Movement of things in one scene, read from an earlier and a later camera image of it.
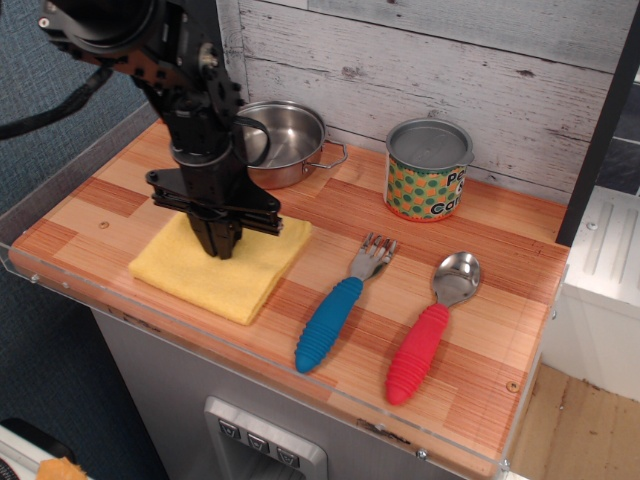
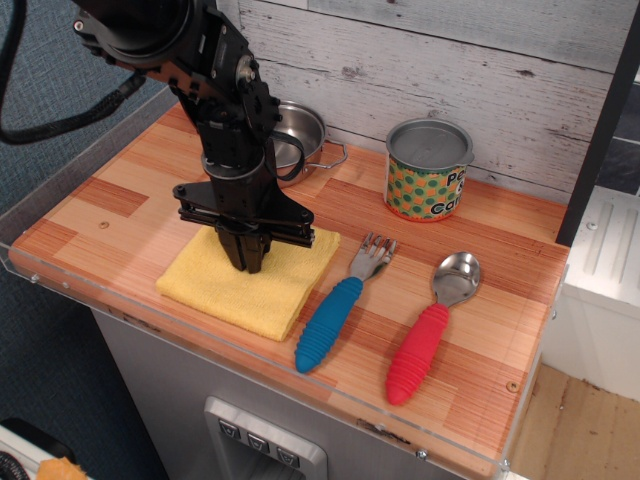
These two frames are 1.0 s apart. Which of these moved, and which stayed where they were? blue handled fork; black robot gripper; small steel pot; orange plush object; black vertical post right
Moved: black robot gripper
Stayed: small steel pot; blue handled fork; orange plush object; black vertical post right
